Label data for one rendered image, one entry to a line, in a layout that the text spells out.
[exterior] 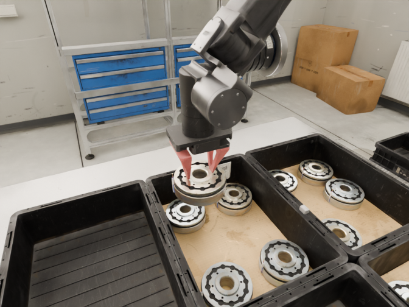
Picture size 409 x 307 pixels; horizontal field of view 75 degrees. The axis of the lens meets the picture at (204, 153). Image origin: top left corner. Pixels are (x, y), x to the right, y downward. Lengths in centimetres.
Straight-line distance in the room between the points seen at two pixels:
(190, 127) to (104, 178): 75
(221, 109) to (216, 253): 41
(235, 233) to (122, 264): 28
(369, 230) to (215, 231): 39
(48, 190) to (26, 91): 222
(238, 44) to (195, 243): 46
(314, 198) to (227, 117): 55
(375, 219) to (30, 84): 308
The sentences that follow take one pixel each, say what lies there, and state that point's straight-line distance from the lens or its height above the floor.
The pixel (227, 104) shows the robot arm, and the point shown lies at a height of 123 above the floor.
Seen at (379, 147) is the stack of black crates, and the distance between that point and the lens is 177.
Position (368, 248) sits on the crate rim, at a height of 93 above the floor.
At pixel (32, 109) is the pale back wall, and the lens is 336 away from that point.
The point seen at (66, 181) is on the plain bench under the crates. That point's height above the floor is 70.
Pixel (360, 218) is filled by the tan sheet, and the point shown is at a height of 83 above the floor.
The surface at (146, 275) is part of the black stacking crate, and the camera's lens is 65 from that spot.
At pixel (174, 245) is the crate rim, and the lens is 56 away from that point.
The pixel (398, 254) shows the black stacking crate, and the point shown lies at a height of 89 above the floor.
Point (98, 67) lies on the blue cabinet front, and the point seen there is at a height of 78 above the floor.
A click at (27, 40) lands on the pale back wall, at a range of 317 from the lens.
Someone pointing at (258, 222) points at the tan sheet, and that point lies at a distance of 74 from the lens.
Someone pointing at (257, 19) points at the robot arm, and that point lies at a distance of 42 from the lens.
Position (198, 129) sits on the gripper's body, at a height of 116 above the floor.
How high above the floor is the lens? 137
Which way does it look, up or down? 34 degrees down
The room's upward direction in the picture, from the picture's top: straight up
